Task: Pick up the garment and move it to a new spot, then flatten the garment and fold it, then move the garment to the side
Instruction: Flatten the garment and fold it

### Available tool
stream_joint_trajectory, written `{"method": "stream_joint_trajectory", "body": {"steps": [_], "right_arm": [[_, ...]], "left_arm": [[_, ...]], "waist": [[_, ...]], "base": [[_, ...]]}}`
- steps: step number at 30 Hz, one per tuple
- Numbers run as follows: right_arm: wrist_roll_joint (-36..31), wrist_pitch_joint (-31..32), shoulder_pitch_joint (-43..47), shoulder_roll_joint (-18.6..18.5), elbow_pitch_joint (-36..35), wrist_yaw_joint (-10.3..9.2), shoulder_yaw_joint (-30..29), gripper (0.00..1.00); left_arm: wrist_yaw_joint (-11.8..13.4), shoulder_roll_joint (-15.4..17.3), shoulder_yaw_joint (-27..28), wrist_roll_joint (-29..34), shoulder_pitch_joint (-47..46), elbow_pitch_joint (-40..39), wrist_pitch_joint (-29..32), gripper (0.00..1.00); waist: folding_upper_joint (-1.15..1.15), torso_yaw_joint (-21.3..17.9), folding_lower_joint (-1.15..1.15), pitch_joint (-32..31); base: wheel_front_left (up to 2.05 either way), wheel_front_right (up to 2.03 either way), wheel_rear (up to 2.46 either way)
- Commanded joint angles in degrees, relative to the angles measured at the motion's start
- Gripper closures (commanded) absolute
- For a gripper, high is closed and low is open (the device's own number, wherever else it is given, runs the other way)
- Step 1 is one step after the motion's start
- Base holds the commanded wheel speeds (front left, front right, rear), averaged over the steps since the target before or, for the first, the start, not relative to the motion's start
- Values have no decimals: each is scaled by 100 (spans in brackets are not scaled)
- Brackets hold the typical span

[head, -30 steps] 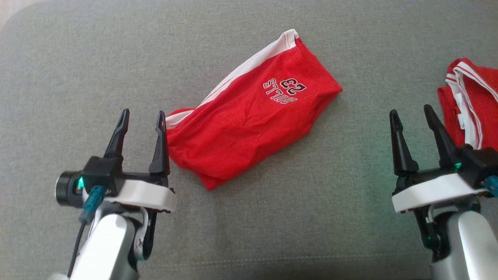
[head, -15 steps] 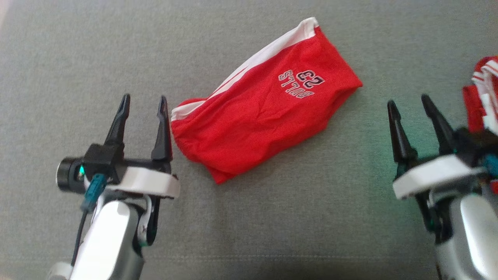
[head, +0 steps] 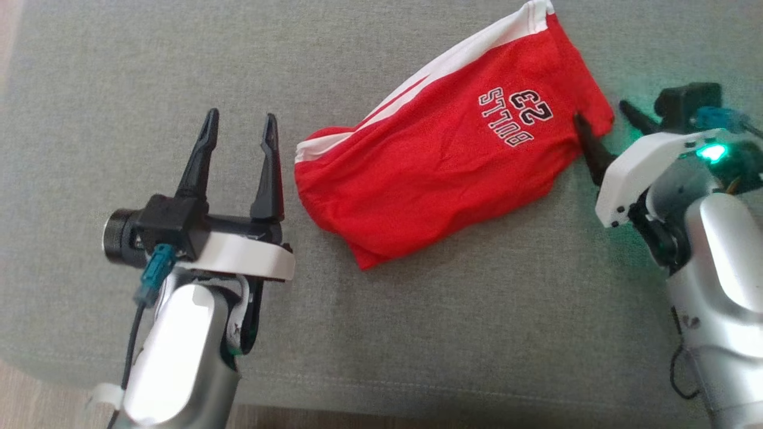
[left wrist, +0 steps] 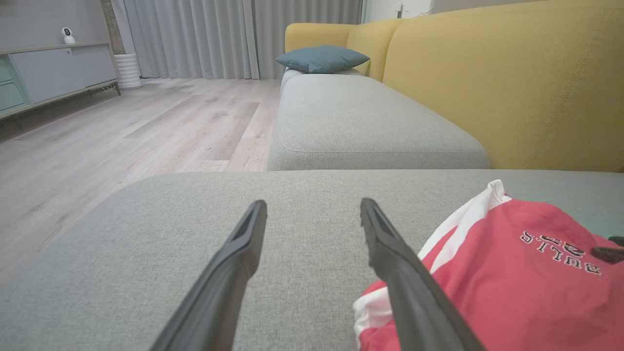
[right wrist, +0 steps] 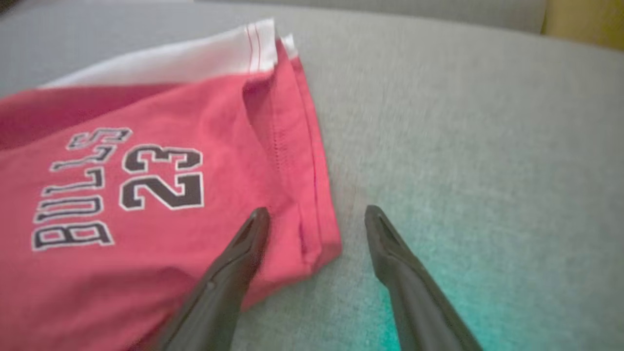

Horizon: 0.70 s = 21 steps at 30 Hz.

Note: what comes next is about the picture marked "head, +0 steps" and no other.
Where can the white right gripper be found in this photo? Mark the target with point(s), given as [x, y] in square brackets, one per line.
[632, 173]

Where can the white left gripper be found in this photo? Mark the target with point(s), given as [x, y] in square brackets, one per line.
[250, 253]

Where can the red shorts with white stripe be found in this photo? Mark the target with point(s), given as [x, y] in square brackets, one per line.
[453, 173]

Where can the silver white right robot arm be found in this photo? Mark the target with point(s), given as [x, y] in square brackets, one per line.
[721, 268]

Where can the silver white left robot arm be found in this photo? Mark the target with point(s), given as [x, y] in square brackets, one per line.
[179, 345]

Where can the right gripper black motor cylinder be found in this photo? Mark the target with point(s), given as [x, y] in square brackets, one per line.
[742, 170]

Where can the gripper black motor cylinder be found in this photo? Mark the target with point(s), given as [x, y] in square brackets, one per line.
[119, 238]
[742, 170]

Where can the left gripper black motor cylinder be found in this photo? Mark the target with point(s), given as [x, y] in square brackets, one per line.
[119, 238]

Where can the grey fabric sofa seat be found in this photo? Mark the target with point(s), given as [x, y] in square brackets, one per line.
[477, 333]

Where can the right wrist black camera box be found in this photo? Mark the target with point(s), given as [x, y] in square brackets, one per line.
[685, 101]

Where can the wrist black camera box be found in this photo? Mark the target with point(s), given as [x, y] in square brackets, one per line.
[685, 101]
[173, 223]

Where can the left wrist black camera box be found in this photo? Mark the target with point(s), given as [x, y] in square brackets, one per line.
[173, 223]

